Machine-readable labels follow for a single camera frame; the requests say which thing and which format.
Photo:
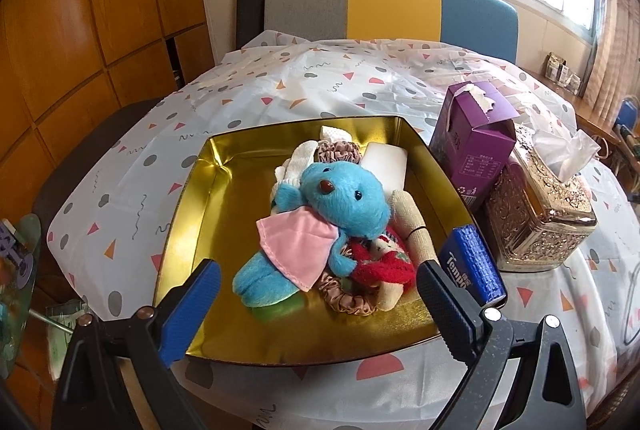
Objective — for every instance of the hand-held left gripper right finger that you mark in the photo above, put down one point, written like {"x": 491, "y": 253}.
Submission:
{"x": 445, "y": 305}

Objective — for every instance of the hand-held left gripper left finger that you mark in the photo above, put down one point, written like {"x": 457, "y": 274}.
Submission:
{"x": 190, "y": 310}

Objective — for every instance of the blue tissue pack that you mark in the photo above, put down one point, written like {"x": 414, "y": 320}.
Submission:
{"x": 475, "y": 260}

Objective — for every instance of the red plush toy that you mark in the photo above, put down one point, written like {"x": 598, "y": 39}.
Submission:
{"x": 385, "y": 267}

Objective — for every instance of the beige knit roll black band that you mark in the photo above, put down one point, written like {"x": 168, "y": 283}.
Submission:
{"x": 412, "y": 220}

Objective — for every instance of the pink satin scrunchie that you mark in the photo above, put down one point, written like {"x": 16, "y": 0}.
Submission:
{"x": 350, "y": 302}

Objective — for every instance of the gold metal tray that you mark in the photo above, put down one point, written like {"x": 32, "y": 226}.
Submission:
{"x": 240, "y": 210}

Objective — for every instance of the blue plush toy pink cape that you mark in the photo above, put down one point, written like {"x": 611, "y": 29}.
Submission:
{"x": 345, "y": 200}

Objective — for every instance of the white wipes packet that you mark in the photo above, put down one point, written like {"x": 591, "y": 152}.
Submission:
{"x": 382, "y": 165}

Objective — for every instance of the white knitted sock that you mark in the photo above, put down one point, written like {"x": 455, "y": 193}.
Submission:
{"x": 297, "y": 163}

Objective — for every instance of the brown satin scrunchie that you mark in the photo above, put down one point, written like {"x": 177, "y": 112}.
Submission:
{"x": 337, "y": 154}

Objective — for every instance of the gold embossed tissue box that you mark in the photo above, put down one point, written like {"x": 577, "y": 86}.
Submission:
{"x": 530, "y": 220}

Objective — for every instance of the printed plastic tablecloth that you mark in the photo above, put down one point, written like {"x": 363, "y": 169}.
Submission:
{"x": 150, "y": 160}

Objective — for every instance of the purple tissue box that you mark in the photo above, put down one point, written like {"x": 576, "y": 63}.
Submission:
{"x": 470, "y": 150}

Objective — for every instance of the glass side table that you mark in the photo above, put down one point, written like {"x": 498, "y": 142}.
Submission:
{"x": 17, "y": 300}

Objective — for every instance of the white folded cloth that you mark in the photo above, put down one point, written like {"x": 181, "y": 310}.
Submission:
{"x": 334, "y": 134}

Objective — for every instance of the wooden desk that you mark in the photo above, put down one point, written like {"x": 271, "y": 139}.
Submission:
{"x": 600, "y": 123}

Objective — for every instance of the blue folding chair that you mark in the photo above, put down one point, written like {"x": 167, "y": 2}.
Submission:
{"x": 629, "y": 113}

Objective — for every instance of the grey yellow blue headboard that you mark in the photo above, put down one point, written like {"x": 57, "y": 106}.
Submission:
{"x": 390, "y": 5}

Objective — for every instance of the black rolled mat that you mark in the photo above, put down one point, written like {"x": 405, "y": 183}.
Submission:
{"x": 252, "y": 5}

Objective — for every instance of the wooden wardrobe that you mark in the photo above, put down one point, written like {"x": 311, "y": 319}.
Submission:
{"x": 100, "y": 10}

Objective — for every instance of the beige patterned curtain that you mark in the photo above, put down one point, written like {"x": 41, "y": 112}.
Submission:
{"x": 617, "y": 35}

